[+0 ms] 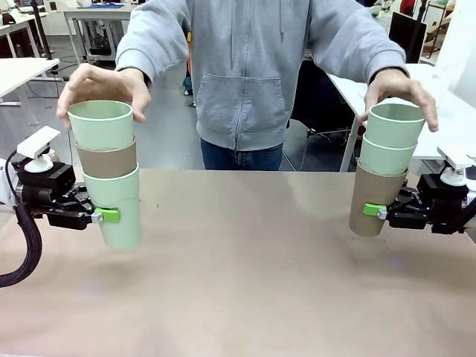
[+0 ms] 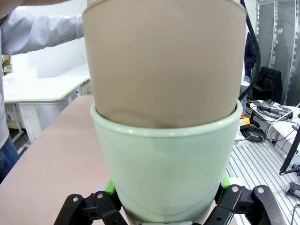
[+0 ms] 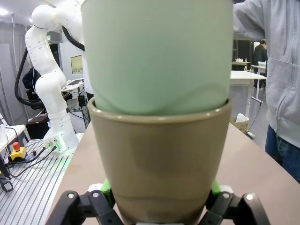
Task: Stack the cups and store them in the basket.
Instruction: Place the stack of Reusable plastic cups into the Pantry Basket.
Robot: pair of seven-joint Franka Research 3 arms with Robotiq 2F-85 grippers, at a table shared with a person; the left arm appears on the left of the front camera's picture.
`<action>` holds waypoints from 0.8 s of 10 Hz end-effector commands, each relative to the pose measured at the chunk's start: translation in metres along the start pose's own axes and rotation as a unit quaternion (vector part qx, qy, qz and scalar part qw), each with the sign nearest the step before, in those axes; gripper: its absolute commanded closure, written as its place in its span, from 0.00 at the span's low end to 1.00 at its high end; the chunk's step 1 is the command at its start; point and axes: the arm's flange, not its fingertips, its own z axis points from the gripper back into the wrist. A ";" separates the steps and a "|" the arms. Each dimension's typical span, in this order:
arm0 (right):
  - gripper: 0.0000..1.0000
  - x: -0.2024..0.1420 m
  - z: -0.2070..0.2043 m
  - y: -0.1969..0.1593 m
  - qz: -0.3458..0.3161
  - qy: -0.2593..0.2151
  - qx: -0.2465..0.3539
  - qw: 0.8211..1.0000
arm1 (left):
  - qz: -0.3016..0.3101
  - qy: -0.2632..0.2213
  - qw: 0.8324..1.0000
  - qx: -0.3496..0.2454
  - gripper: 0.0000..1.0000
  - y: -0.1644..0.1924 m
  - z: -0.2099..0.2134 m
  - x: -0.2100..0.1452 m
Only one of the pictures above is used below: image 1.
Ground person's left hand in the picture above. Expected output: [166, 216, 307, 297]
[357, 68, 440, 133]

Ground black vertical pole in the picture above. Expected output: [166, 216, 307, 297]
[30, 0, 54, 61]

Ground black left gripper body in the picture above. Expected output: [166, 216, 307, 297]
[16, 161, 90, 230]

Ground distant background person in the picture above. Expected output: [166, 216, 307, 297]
[181, 31, 197, 109]

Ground brown plastic cup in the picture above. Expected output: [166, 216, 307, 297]
[75, 134, 138, 179]
[348, 159, 410, 238]

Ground blue jeans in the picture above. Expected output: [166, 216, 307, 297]
[200, 138, 285, 173]

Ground white side table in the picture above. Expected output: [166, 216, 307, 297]
[327, 62, 476, 173]

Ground black arm cable sleeve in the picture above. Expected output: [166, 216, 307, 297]
[444, 200, 476, 234]
[0, 203, 44, 288]

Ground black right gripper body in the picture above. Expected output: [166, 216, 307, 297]
[387, 173, 469, 235]

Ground black office chair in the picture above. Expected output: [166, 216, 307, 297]
[288, 58, 356, 150]

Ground black right arm cable sleeve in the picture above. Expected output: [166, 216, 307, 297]
[444, 200, 476, 234]

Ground grey workbench with white legs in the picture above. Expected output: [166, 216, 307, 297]
[62, 2, 135, 64]

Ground black computer monitor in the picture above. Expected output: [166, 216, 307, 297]
[386, 11, 428, 65]

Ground person's left forearm grey sleeve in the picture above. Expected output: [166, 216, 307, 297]
[310, 7, 409, 83]

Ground light green plastic cup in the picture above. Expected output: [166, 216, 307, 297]
[359, 132, 419, 176]
[366, 103, 426, 149]
[81, 162, 144, 251]
[67, 100, 135, 152]

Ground black left arm cable sleeve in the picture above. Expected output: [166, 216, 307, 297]
[0, 203, 44, 288]

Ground grey zip hoodie torso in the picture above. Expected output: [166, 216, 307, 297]
[115, 0, 409, 152]

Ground person's right forearm grey sleeve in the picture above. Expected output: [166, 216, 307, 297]
[115, 7, 191, 83]

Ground person's right hand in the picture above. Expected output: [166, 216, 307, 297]
[56, 62, 153, 132]

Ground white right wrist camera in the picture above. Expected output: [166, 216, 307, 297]
[436, 144, 476, 187]

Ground white table with metal legs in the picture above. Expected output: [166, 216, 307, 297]
[0, 57, 61, 127]

